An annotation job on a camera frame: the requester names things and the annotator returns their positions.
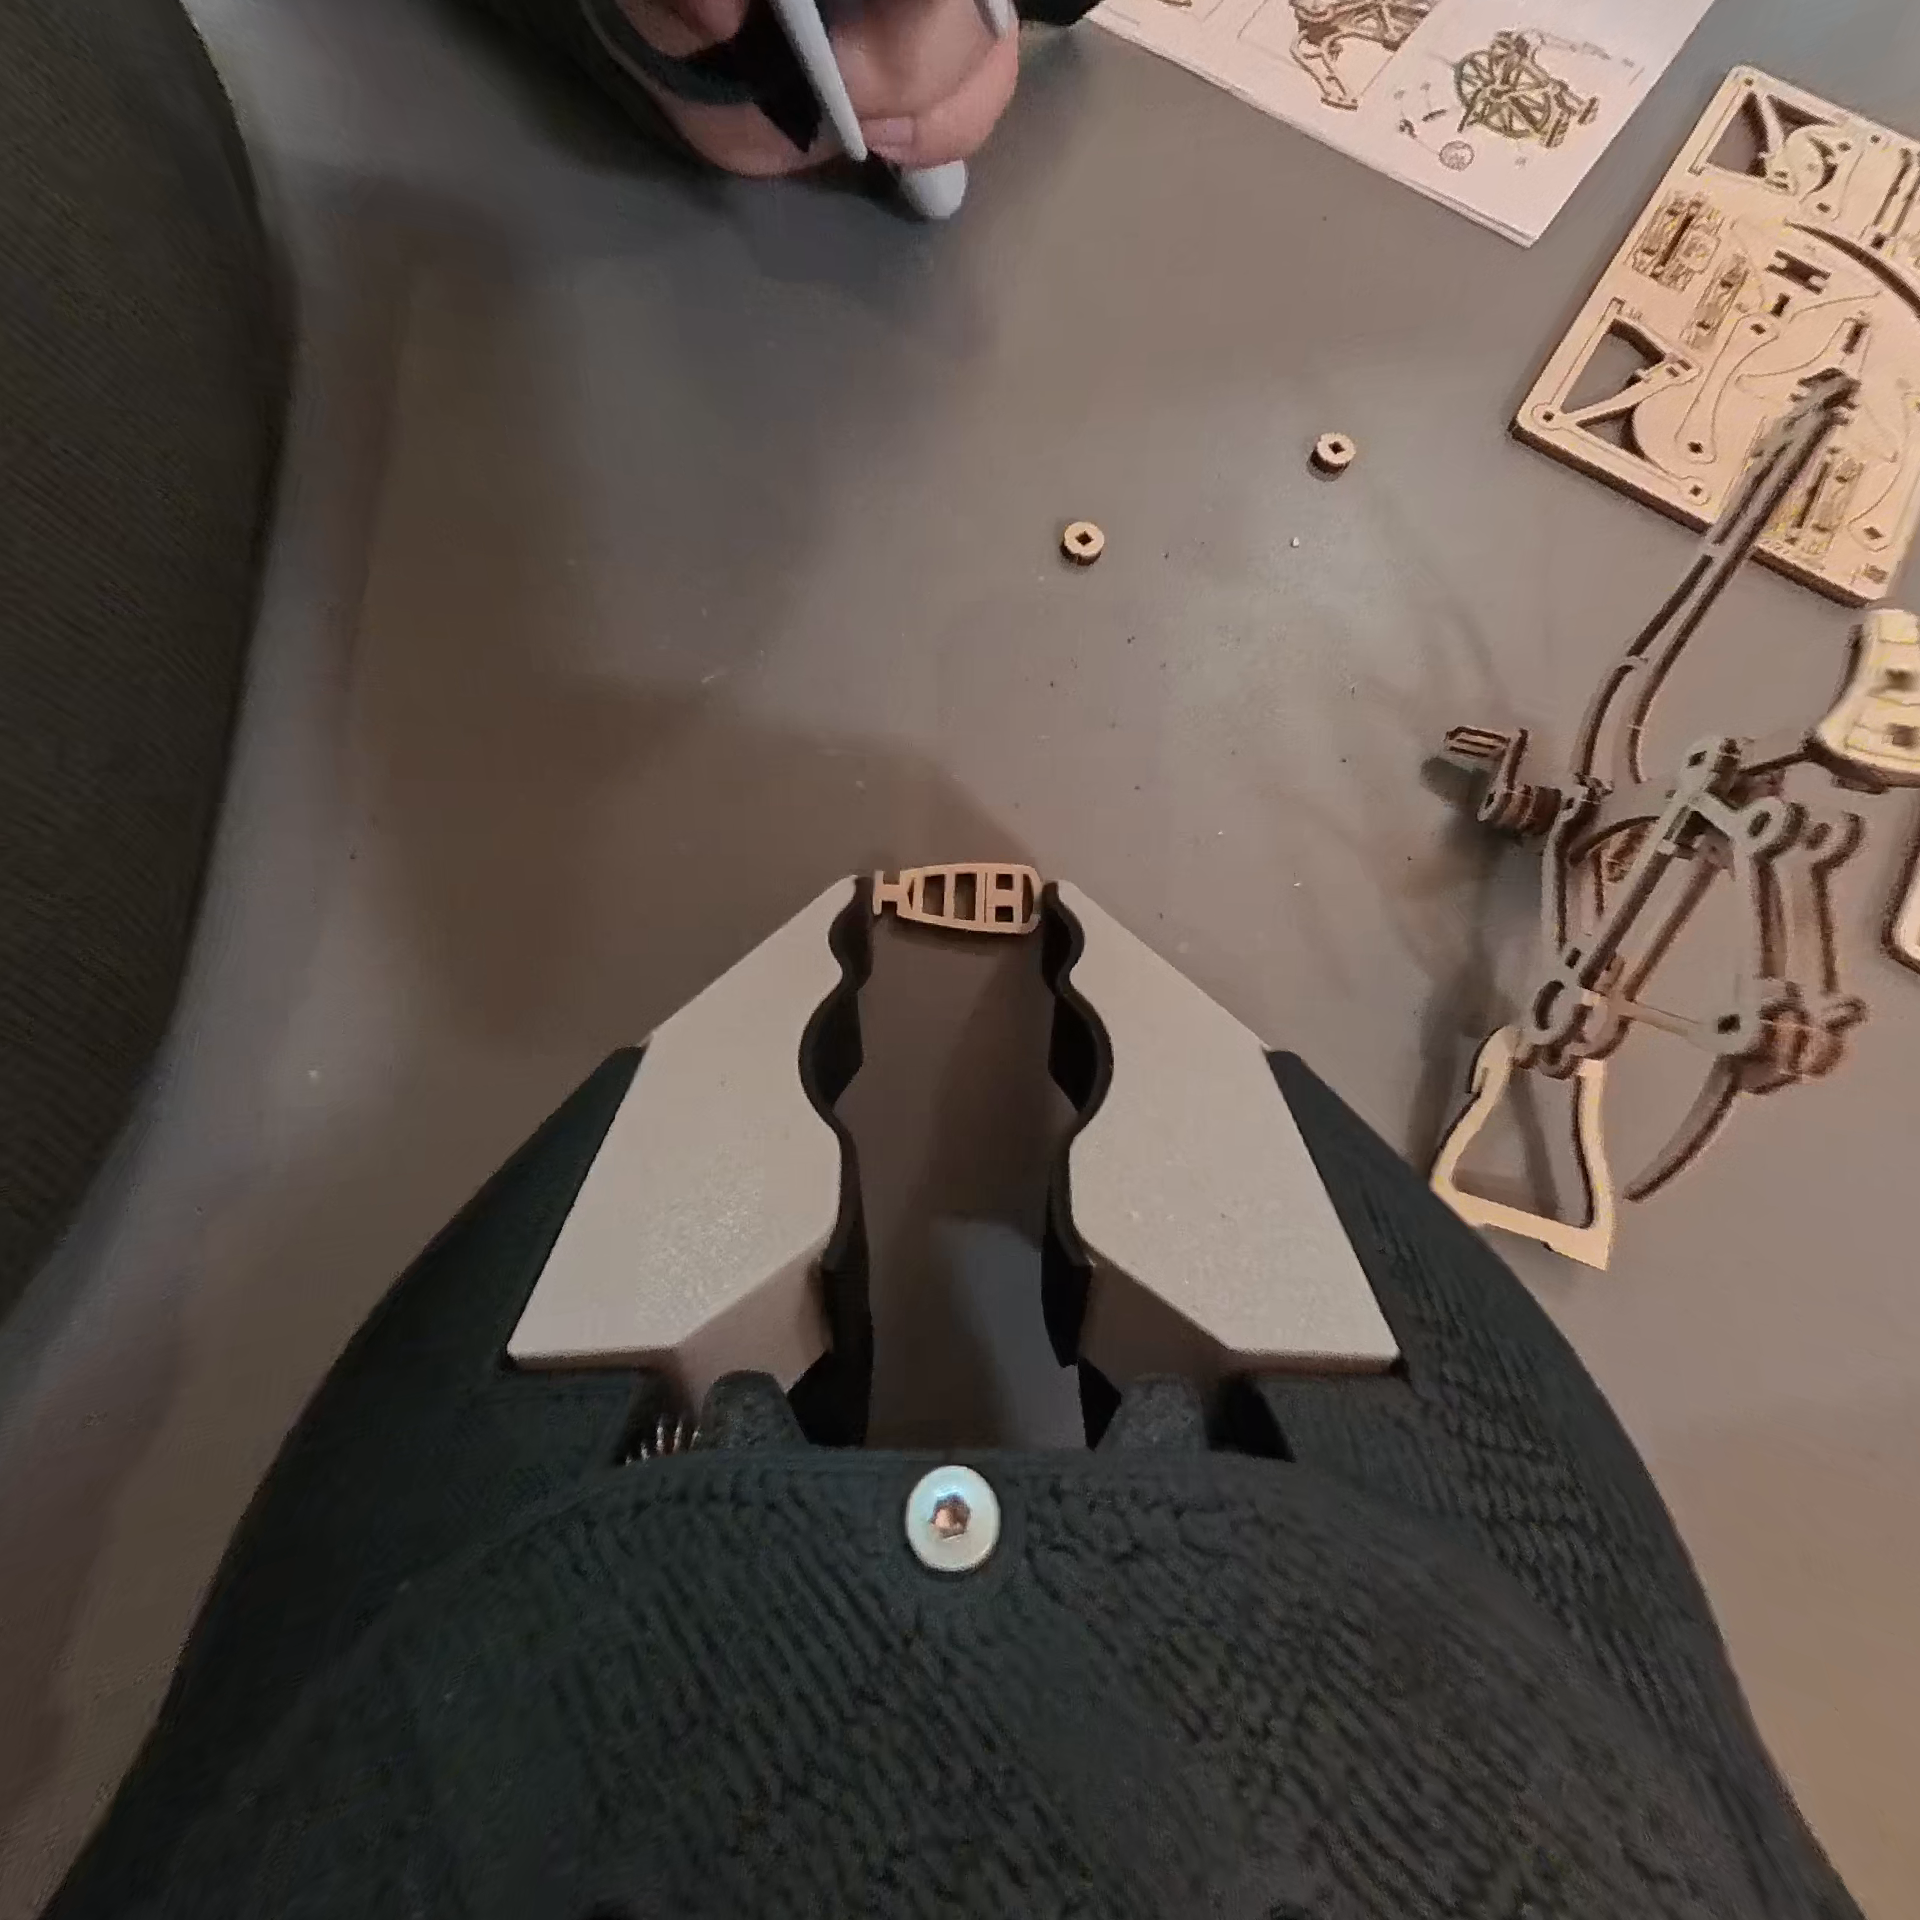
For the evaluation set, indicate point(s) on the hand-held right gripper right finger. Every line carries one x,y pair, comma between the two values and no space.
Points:
1215,1201

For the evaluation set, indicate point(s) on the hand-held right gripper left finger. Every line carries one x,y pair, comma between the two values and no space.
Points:
675,1201

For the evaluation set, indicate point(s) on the small slotted wooden part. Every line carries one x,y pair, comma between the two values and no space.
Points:
961,902

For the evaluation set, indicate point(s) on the partly assembled wooden model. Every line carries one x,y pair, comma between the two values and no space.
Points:
1651,932

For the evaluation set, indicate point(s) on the wooden parts sheet gear cutouts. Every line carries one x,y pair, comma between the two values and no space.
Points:
1910,921

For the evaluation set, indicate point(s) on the wooden parts sheet curved cutouts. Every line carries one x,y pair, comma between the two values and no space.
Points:
1724,329

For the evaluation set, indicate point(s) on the person's left hand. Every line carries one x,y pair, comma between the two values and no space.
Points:
931,113

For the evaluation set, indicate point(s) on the small round wooden washer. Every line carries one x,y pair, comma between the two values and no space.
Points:
1079,542
1328,453

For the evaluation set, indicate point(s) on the printed instruction sheet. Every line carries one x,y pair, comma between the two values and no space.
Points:
1395,89

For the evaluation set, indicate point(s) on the dark cloth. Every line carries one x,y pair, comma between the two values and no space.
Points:
120,599

